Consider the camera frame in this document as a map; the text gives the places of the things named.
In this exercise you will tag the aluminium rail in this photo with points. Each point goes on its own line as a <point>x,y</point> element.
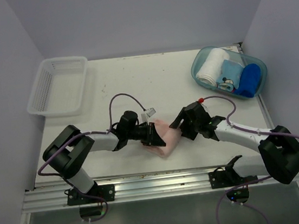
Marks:
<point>51,196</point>

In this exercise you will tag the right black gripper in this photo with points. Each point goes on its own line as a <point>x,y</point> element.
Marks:
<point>186,133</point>

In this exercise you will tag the white rolled towel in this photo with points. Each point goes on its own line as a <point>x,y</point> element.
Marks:
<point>207,67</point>

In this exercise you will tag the teal transparent plastic tub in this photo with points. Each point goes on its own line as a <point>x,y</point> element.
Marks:
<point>244,60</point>

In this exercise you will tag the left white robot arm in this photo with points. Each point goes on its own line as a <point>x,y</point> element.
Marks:
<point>67,153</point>

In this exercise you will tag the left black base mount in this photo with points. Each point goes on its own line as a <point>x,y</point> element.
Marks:
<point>107,192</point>

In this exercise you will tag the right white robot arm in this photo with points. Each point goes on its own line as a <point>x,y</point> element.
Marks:
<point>277,149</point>

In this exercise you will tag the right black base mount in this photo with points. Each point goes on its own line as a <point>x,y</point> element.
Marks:
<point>224,177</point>

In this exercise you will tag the pink towel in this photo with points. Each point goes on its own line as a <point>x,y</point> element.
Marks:
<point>170,136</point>

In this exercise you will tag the light blue cartoon towel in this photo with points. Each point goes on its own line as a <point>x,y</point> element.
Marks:
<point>230,76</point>

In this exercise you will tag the white plastic basket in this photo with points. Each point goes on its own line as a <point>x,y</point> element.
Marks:
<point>59,87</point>

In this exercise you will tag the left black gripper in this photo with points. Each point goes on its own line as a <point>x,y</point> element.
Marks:
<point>151,137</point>

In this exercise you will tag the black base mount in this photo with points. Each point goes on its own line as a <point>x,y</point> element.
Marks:
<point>224,177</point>
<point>107,192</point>

